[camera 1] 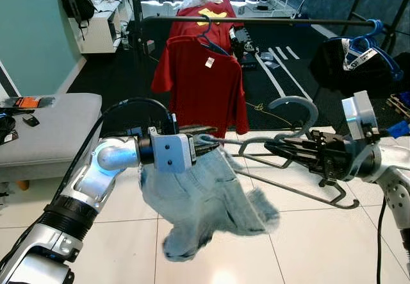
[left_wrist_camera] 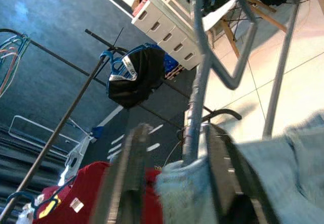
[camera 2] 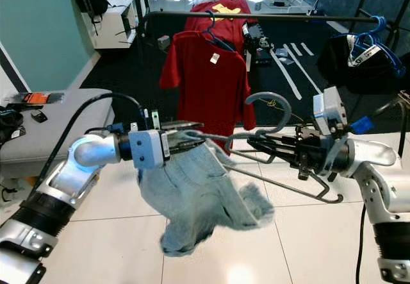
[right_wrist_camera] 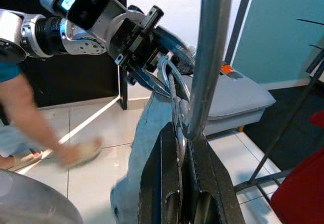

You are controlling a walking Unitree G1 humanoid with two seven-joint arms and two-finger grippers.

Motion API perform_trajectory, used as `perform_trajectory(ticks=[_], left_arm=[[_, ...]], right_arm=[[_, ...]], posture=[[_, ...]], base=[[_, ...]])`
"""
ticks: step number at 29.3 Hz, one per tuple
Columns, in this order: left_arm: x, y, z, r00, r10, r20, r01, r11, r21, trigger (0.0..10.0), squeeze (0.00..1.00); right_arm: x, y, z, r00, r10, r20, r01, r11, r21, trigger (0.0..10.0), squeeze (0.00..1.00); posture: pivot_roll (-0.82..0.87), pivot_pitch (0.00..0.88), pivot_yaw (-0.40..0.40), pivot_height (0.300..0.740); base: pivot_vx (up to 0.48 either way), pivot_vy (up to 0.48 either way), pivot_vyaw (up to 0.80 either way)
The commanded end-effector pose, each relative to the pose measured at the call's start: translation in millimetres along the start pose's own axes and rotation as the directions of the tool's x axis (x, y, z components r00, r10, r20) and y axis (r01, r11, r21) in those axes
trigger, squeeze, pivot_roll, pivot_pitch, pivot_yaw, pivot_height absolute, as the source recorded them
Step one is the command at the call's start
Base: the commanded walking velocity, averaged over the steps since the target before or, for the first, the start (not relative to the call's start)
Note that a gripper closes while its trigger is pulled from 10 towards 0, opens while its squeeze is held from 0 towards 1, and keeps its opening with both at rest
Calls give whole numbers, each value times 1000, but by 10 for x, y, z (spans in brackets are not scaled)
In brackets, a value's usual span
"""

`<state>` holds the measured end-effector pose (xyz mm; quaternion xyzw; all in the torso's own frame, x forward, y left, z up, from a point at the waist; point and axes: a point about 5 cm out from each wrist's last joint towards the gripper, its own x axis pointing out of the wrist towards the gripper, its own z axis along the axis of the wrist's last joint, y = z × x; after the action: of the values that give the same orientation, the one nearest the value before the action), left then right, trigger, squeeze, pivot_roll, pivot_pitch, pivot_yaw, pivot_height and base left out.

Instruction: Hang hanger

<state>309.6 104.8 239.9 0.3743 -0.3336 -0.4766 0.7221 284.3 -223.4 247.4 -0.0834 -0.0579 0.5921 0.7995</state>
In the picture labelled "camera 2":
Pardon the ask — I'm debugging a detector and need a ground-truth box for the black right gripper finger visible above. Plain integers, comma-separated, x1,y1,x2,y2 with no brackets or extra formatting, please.
246,132,302,151
260,144,306,170

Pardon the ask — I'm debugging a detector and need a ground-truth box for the grey clothes hanger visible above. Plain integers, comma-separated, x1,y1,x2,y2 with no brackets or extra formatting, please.
183,90,345,205

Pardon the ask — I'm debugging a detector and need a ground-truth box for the blue plastic clothes hanger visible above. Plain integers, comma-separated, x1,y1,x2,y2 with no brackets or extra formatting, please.
346,16,407,79
199,10,234,53

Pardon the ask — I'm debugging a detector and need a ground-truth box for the red t-shirt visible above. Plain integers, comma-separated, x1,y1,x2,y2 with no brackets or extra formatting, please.
159,31,257,150

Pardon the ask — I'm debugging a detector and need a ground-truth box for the black garment with white label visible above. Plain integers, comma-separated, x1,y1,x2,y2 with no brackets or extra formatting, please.
317,34,410,96

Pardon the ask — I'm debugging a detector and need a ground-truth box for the black floor carpet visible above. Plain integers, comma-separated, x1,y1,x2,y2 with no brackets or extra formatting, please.
83,1,410,134

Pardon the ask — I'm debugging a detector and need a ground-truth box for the grey upholstered ottoman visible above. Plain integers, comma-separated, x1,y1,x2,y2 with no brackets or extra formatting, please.
0,88,116,169

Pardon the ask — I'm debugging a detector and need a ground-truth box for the small black remote device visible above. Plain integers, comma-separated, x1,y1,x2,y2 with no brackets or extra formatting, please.
31,110,49,123

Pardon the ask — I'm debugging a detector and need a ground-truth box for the orange and black packet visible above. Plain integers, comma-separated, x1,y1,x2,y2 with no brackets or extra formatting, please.
13,92,62,105

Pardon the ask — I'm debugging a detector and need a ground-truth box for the black metal clothes rack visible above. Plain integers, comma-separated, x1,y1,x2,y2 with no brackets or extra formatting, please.
138,0,410,124

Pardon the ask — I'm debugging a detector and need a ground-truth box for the white shelf unit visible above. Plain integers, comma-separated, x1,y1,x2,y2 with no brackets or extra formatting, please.
90,0,142,49

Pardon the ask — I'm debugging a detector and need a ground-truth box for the red flag covered table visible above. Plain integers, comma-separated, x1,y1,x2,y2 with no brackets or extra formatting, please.
184,0,257,38

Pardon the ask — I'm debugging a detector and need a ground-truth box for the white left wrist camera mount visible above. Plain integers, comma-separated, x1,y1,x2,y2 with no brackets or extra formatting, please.
128,129,170,171

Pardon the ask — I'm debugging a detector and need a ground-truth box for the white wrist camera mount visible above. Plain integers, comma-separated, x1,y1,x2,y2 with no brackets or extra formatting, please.
128,129,170,171
313,87,353,137

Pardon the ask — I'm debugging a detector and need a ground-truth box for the thin yellow string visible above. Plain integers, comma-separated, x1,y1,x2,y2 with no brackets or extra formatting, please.
259,95,305,121

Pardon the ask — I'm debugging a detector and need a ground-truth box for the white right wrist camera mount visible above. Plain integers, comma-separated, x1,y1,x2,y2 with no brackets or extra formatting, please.
313,87,353,137

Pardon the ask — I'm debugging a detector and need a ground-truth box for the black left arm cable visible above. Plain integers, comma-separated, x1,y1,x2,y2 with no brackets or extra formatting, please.
32,93,154,195

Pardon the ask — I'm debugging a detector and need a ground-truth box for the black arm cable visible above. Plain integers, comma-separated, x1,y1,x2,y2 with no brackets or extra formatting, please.
32,93,154,195
350,95,410,284

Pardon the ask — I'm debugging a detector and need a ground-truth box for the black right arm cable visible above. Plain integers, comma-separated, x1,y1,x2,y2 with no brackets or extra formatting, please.
350,95,410,284

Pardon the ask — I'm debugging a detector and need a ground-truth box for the black machine with cables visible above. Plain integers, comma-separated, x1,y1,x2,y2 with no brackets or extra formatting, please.
243,22,271,51

